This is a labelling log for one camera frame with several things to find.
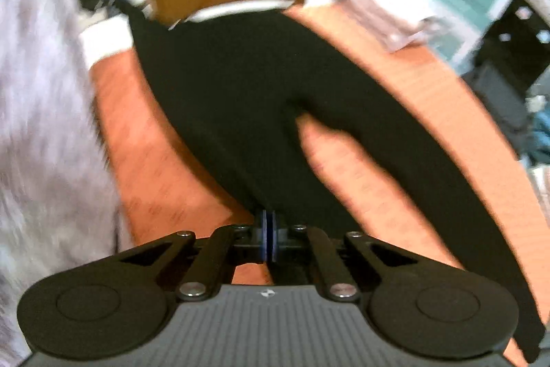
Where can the black pants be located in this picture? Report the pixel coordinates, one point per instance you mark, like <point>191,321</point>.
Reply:
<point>240,92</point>

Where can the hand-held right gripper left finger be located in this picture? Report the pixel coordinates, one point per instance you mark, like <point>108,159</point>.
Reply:
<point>262,240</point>

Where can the folded grey clothes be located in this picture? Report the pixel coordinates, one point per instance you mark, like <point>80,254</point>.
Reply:
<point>378,10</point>

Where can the person's grey patterned clothing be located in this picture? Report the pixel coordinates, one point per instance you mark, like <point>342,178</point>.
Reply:
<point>43,113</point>

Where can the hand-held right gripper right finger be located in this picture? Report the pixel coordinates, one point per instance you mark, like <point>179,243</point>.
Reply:
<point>273,240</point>

